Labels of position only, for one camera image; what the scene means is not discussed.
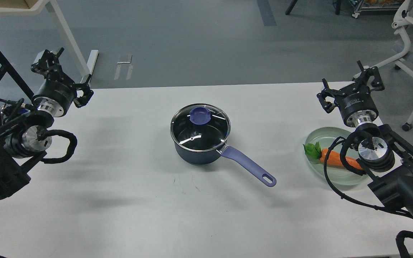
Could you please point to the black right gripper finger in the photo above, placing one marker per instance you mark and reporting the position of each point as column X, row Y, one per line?
column 368, row 81
column 330, row 98

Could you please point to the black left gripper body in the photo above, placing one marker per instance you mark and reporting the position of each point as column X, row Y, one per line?
column 54, row 98

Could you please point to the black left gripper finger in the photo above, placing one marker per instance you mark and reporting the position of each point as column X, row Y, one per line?
column 87, row 92
column 48, row 65

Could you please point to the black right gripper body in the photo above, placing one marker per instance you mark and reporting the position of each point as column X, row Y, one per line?
column 357, row 106

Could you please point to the blue saucepan with handle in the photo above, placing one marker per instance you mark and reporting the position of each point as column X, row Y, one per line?
column 229, row 152

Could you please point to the glass lid with blue knob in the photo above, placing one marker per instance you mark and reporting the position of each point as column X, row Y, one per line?
column 200, row 127

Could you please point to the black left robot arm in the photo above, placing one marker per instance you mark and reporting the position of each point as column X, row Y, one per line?
column 26, row 137

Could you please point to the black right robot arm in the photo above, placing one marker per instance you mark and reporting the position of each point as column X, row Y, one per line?
column 372, row 150

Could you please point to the pale green plate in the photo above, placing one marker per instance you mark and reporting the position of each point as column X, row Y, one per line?
column 339, row 176

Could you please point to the orange toy carrot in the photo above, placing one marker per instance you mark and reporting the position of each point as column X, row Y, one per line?
column 314, row 151

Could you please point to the wheeled cart base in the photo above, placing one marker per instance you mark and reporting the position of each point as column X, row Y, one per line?
column 374, row 7

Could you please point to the white desk frame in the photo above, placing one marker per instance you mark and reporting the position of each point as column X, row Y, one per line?
column 34, row 7

